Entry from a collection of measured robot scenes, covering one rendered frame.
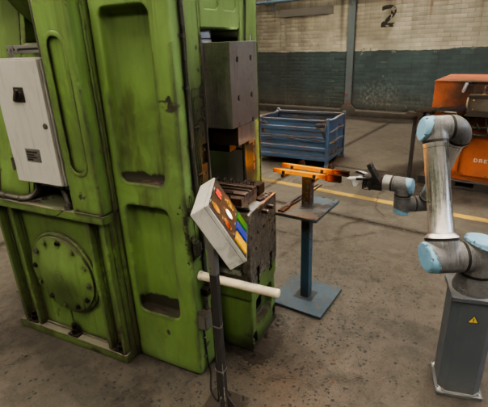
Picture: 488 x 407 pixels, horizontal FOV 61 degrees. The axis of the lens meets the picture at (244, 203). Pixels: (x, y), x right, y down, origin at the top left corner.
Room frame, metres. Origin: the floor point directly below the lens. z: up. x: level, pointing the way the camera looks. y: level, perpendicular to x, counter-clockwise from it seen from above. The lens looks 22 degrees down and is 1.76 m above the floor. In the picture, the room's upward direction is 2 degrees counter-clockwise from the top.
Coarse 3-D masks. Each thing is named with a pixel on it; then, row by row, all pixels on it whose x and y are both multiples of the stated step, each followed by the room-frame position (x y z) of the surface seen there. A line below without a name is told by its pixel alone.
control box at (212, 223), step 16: (208, 192) 1.57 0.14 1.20; (224, 192) 1.74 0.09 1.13; (192, 208) 1.49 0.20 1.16; (208, 208) 1.42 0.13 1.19; (224, 208) 1.58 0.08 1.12; (208, 224) 1.42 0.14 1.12; (224, 224) 1.45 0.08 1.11; (208, 240) 1.42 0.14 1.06; (224, 240) 1.42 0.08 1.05; (224, 256) 1.42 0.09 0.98; (240, 256) 1.42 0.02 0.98
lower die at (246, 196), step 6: (240, 186) 2.20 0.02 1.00; (246, 186) 2.22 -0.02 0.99; (252, 186) 2.21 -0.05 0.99; (228, 192) 2.13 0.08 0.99; (234, 192) 2.12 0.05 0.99; (240, 192) 2.12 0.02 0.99; (246, 192) 2.12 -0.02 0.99; (252, 192) 2.17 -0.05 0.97; (234, 198) 2.06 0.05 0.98; (240, 198) 2.06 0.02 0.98; (246, 198) 2.10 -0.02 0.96; (252, 198) 2.16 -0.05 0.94; (234, 204) 2.06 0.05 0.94; (240, 204) 2.04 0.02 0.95; (246, 204) 2.10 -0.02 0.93
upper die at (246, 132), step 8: (208, 128) 2.11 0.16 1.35; (216, 128) 2.10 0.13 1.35; (240, 128) 2.06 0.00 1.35; (248, 128) 2.15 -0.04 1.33; (208, 136) 2.12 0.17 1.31; (216, 136) 2.10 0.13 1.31; (224, 136) 2.08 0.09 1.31; (232, 136) 2.05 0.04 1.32; (240, 136) 2.06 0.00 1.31; (248, 136) 2.14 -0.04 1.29; (216, 144) 2.10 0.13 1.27; (224, 144) 2.08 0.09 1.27; (232, 144) 2.06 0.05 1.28; (240, 144) 2.06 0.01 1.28
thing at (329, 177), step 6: (276, 168) 2.54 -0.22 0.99; (294, 174) 2.45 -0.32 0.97; (300, 174) 2.43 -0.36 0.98; (306, 174) 2.41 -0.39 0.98; (312, 174) 2.39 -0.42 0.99; (318, 174) 2.37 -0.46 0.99; (324, 174) 2.36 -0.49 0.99; (330, 174) 2.32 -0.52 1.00; (336, 174) 2.32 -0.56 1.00; (330, 180) 2.33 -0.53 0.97; (336, 180) 2.31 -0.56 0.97
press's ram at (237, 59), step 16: (208, 48) 2.04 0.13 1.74; (224, 48) 2.01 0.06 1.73; (240, 48) 2.09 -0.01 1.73; (208, 64) 2.05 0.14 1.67; (224, 64) 2.01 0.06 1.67; (240, 64) 2.09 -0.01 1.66; (256, 64) 2.26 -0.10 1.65; (208, 80) 2.05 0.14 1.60; (224, 80) 2.01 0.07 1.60; (240, 80) 2.08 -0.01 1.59; (256, 80) 2.25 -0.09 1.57; (208, 96) 2.05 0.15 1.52; (224, 96) 2.01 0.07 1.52; (240, 96) 2.08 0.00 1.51; (256, 96) 2.25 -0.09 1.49; (208, 112) 2.05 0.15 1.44; (224, 112) 2.01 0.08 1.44; (240, 112) 2.07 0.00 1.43; (256, 112) 2.24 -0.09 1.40; (224, 128) 2.02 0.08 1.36
